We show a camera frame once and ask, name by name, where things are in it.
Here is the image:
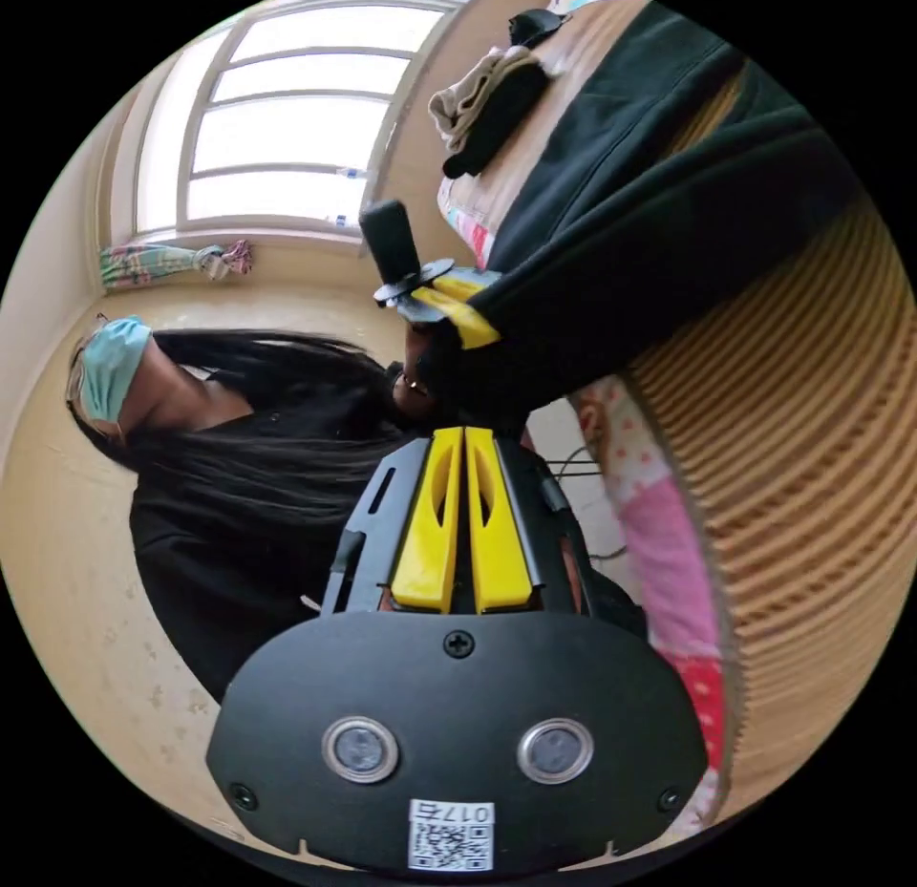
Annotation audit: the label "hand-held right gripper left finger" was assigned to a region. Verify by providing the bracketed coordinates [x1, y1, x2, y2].
[390, 427, 464, 610]

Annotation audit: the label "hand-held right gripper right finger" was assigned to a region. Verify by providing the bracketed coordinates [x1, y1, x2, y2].
[464, 427, 538, 613]

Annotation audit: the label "black long pants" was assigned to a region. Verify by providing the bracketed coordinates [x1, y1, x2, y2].
[437, 0, 869, 432]

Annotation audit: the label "person's left hand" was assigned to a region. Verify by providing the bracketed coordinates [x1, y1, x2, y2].
[402, 325, 439, 404]

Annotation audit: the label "pile of clothes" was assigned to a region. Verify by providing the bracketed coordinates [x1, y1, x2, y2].
[428, 44, 567, 180]

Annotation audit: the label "person's body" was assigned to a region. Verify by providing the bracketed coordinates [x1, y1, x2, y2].
[65, 315, 447, 707]

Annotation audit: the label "window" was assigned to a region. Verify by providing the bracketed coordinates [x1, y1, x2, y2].
[131, 0, 480, 241]

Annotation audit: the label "tied patterned curtain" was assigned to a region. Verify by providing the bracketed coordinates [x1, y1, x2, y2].
[97, 239, 254, 291]

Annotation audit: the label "small black bunched garment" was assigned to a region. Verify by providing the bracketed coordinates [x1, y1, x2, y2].
[507, 9, 576, 48]

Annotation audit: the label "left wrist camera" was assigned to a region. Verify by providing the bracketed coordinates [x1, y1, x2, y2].
[358, 199, 425, 288]

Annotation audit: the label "black cable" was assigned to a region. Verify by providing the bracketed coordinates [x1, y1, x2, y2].
[546, 448, 629, 563]

